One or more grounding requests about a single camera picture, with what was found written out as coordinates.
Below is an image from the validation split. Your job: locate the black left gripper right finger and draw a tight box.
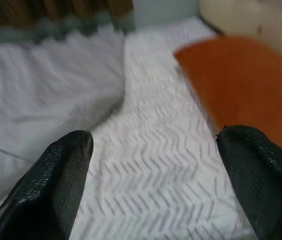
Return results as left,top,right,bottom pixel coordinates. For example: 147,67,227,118
215,125,282,240

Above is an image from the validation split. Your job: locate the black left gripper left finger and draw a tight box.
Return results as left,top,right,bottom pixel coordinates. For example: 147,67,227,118
0,130,94,240

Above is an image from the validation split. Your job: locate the grey duvet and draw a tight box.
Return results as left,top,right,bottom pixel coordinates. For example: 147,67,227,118
0,29,129,213

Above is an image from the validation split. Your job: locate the orange pillow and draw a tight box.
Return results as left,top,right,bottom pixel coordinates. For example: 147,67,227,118
172,34,282,166

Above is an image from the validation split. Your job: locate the white chevron quilted mattress cover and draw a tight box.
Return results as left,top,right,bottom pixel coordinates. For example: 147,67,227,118
65,16,257,240

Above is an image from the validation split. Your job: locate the cream plush cushion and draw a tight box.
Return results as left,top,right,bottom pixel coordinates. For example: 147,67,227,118
198,0,282,38

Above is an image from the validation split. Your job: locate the brown wooden headboard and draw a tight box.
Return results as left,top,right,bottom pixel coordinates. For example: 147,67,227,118
0,0,135,33

